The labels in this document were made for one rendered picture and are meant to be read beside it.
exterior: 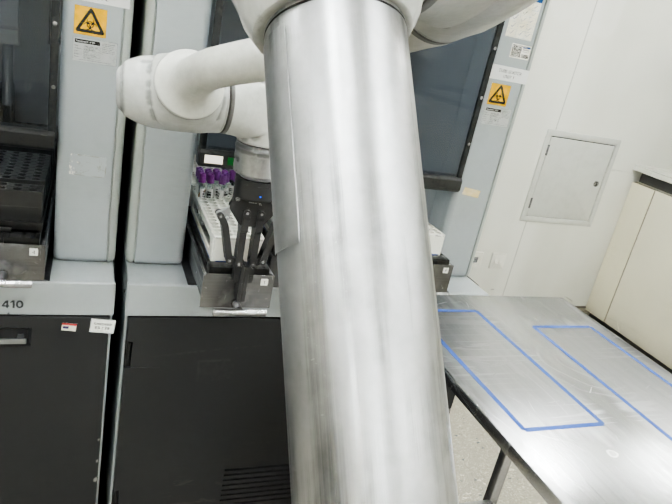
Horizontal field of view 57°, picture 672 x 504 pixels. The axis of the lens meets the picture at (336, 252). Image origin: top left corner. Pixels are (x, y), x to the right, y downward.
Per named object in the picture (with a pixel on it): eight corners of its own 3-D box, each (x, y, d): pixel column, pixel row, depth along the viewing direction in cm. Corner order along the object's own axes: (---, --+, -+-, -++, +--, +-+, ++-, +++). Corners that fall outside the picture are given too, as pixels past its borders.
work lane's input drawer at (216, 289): (163, 193, 173) (166, 162, 170) (212, 197, 179) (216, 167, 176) (201, 319, 111) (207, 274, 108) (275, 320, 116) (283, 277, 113)
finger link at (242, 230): (252, 210, 107) (244, 210, 107) (242, 269, 111) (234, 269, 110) (248, 203, 110) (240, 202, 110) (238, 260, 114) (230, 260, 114)
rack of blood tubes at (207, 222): (189, 213, 142) (192, 188, 139) (232, 216, 145) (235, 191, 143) (209, 267, 116) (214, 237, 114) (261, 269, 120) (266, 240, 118)
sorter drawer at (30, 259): (6, 169, 166) (6, 136, 163) (62, 174, 171) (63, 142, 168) (-48, 290, 104) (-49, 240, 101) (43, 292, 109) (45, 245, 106)
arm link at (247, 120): (281, 138, 112) (209, 130, 106) (295, 49, 106) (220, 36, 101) (302, 154, 103) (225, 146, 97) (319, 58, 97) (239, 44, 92)
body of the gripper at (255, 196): (275, 172, 112) (267, 219, 115) (229, 167, 109) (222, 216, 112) (286, 184, 105) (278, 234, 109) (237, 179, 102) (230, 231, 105)
